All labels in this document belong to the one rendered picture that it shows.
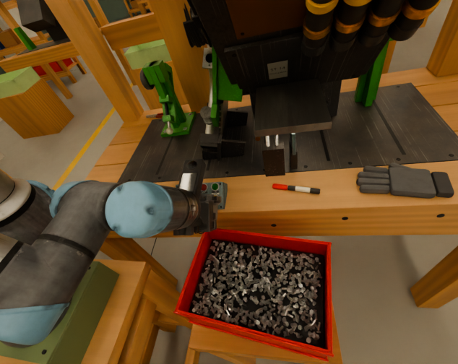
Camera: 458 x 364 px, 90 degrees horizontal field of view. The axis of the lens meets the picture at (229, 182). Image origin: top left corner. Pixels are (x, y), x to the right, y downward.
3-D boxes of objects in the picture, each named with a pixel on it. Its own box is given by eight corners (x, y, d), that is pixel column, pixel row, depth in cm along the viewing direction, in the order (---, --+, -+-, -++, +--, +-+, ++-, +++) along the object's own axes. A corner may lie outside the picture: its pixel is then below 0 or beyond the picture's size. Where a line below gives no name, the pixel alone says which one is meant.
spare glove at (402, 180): (441, 170, 60) (446, 162, 58) (452, 202, 53) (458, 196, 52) (355, 165, 67) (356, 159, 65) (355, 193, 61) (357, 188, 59)
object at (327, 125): (331, 133, 49) (332, 121, 46) (255, 141, 52) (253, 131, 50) (308, 58, 74) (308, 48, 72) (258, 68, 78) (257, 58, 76)
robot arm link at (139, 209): (100, 177, 30) (157, 179, 28) (148, 184, 41) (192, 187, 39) (93, 237, 30) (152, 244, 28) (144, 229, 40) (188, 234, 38)
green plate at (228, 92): (240, 119, 69) (247, 41, 52) (212, 116, 69) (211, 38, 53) (242, 99, 77) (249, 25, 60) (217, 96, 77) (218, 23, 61)
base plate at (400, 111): (473, 163, 61) (477, 157, 60) (118, 188, 87) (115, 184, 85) (409, 87, 88) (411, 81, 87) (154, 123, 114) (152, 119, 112)
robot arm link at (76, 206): (14, 230, 31) (81, 237, 28) (67, 169, 38) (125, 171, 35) (56, 254, 36) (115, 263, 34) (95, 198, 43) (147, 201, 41)
